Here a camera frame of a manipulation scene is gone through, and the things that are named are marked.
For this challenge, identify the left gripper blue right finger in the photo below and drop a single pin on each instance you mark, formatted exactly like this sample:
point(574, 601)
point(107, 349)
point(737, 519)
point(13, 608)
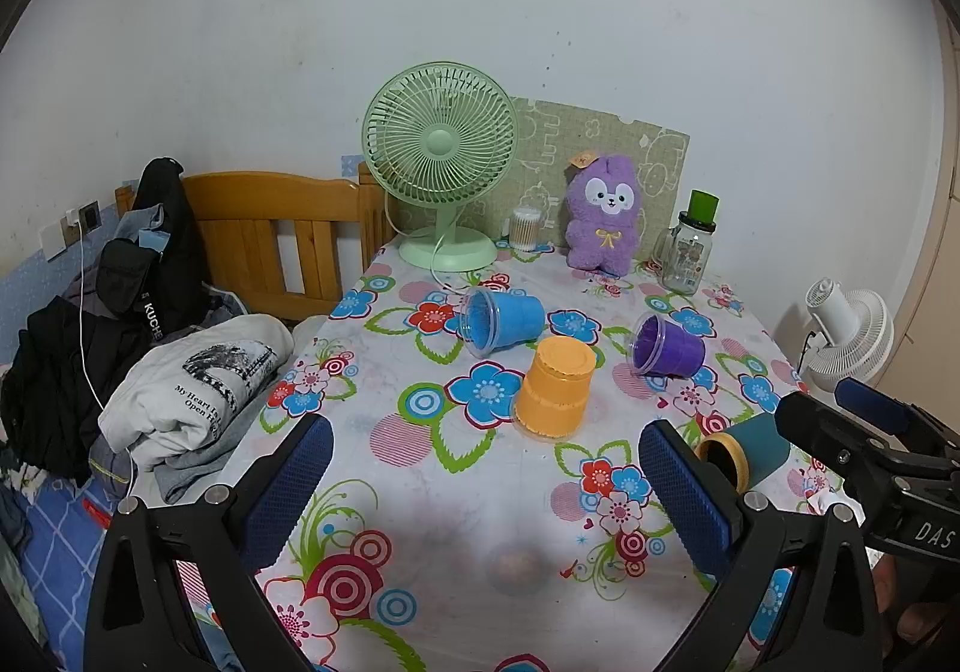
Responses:
point(674, 473)

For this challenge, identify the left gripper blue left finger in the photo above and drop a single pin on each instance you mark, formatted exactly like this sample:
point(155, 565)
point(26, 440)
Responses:
point(276, 489)

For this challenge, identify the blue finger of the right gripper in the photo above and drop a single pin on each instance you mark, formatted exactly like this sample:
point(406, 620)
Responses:
point(838, 438)
point(909, 424)

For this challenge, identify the purple plastic cup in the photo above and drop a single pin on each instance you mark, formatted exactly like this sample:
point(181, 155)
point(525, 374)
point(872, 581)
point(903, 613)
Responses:
point(662, 348)

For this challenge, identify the teal cup with yellow rim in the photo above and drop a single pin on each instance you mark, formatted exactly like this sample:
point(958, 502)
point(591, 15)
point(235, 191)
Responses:
point(746, 453)

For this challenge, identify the orange plastic cup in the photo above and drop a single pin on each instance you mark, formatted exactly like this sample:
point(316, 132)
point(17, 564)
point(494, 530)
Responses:
point(553, 397)

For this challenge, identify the blue plastic cup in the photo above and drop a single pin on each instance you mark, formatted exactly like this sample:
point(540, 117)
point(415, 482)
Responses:
point(490, 321)

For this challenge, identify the white floor fan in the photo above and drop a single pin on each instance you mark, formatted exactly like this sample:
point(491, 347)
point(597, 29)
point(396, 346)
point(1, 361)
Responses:
point(853, 335)

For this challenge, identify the white folded t-shirt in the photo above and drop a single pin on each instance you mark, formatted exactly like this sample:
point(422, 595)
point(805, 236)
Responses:
point(181, 396)

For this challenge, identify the blue patterned bed sheet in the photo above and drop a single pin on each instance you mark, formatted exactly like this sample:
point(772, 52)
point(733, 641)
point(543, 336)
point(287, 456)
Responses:
point(51, 542)

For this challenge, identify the floral tablecloth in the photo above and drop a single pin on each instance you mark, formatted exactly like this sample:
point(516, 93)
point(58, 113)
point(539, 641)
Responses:
point(443, 536)

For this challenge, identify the glass jar with green lid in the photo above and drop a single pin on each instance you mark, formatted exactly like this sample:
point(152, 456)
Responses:
point(682, 252)

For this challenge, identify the purple plush toy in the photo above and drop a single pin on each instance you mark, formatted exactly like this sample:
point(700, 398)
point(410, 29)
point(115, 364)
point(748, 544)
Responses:
point(604, 202)

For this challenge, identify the cotton swab container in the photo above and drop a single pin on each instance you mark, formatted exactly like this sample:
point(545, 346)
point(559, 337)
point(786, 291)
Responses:
point(525, 223)

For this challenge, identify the green desk fan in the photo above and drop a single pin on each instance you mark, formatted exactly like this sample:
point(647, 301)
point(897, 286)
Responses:
point(439, 136)

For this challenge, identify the wall power outlet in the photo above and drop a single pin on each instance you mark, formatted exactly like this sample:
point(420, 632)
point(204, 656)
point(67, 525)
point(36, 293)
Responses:
point(79, 222)

